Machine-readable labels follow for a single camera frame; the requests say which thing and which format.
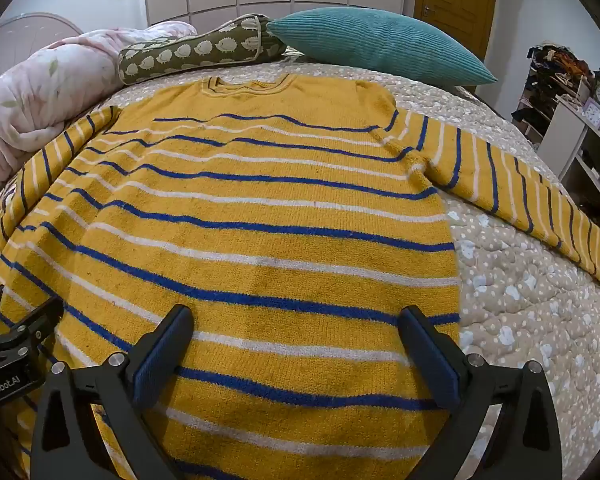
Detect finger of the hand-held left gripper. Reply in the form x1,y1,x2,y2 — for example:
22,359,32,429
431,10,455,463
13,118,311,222
0,285,64,350

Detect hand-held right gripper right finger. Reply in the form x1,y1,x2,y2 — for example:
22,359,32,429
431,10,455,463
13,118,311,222
397,305,563,480

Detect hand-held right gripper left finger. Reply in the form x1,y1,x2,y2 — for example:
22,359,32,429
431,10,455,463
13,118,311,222
30,304,196,480

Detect yellow striped sweater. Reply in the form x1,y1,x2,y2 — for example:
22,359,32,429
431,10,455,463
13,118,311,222
0,73,600,480

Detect pile of clothes on rack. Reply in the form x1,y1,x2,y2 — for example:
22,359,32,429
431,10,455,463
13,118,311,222
511,42,595,133

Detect beige dotted bedspread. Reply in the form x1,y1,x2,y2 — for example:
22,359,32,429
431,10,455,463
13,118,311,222
0,57,600,480

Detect pink floral duvet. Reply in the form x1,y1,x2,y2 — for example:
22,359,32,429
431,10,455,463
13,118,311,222
0,21,198,201

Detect white shelf unit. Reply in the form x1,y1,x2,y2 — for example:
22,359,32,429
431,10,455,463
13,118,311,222
536,94,600,233

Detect pink rounded headboard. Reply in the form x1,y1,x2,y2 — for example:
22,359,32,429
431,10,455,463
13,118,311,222
0,12,84,57

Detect small purple clock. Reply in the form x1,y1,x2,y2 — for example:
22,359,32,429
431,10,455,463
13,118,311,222
582,97,600,129

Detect green hedgehog print pillow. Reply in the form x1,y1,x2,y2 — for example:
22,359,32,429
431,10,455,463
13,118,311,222
117,14,288,86

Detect wooden door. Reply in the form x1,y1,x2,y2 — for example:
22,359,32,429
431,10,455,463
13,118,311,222
413,0,499,61

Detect teal corduroy pillow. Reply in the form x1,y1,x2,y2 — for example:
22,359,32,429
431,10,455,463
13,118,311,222
266,6,498,87

